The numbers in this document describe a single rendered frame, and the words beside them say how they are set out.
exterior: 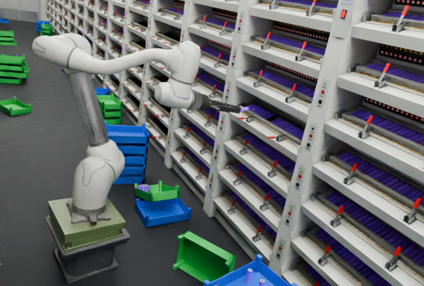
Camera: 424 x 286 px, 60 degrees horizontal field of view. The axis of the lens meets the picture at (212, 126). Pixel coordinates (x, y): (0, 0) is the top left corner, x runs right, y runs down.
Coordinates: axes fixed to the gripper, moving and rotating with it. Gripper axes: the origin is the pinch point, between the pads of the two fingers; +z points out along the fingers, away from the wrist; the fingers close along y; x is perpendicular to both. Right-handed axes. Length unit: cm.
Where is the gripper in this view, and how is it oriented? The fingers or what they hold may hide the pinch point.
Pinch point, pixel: (233, 108)
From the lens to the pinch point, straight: 177.8
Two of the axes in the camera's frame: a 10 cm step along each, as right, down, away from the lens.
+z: 8.1, 1.4, 5.7
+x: -3.2, 9.2, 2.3
